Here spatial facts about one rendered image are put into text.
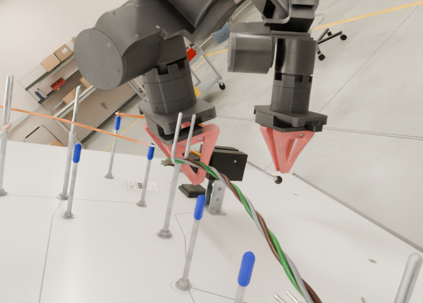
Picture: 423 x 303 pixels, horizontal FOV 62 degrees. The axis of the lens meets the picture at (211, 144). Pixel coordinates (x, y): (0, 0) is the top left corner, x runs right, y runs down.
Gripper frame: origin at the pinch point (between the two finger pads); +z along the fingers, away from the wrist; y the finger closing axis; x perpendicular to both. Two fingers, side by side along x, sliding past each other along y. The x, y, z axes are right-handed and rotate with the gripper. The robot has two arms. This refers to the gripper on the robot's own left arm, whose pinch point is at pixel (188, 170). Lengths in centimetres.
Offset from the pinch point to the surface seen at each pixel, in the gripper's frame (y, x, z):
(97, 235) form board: 5.9, -13.3, -0.1
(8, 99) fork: -5.3, -16.9, -14.0
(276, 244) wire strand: 25.6, -4.1, -7.4
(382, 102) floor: -115, 180, 72
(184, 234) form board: 6.3, -4.4, 4.2
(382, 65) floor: -147, 219, 61
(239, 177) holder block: 0.8, 6.8, 3.8
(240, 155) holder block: 0.6, 7.6, 0.5
